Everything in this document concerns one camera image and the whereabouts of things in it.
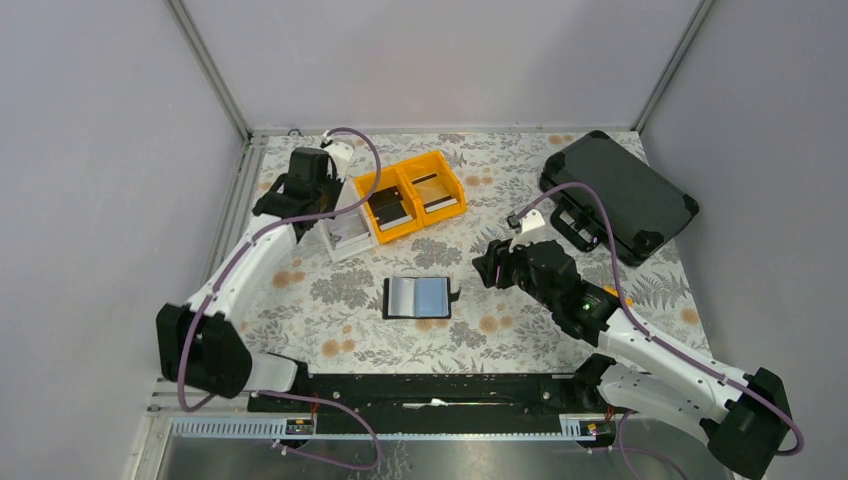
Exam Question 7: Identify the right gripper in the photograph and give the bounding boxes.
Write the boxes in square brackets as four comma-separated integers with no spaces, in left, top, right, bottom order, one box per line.
[471,229,559,312]

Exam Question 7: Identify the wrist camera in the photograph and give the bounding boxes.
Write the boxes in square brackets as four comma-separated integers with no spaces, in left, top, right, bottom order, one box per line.
[507,209,546,253]
[321,139,355,180]

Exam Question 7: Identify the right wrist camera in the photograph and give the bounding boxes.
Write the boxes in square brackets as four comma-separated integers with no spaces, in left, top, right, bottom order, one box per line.
[507,209,546,253]

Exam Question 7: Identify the orange bin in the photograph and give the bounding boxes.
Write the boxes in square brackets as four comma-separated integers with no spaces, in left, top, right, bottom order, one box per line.
[364,166,424,244]
[397,150,467,227]

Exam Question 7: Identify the black hard case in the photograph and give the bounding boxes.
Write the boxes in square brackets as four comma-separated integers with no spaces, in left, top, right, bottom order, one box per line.
[539,130,700,267]

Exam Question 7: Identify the white plastic bin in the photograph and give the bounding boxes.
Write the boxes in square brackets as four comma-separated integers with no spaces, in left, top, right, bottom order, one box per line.
[317,206,378,263]

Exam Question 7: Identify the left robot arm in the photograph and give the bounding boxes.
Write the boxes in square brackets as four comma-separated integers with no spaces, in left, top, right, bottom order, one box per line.
[156,142,354,411]

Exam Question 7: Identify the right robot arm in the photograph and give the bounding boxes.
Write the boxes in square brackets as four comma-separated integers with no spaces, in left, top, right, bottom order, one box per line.
[472,240,804,479]

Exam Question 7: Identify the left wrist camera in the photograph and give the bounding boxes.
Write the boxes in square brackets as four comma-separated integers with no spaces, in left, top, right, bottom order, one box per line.
[321,139,355,180]

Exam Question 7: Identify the floral table mat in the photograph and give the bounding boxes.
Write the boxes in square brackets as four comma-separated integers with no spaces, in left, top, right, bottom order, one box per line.
[215,131,718,376]

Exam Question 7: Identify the small orange object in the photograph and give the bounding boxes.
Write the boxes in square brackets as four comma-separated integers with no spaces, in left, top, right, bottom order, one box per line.
[604,285,634,306]

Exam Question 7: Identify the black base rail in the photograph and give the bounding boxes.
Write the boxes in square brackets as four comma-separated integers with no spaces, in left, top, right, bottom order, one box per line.
[247,373,625,426]

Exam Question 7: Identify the white slotted cable duct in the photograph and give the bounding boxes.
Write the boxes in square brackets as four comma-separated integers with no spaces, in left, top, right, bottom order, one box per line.
[171,414,600,442]

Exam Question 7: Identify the left orange bin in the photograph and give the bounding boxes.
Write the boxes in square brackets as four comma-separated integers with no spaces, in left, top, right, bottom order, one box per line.
[364,166,424,244]

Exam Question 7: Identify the right orange bin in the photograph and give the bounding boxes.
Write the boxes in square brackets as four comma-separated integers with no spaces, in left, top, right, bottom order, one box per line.
[397,150,467,227]

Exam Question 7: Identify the black leather card holder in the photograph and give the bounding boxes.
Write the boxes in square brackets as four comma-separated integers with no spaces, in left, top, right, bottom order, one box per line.
[381,276,461,320]

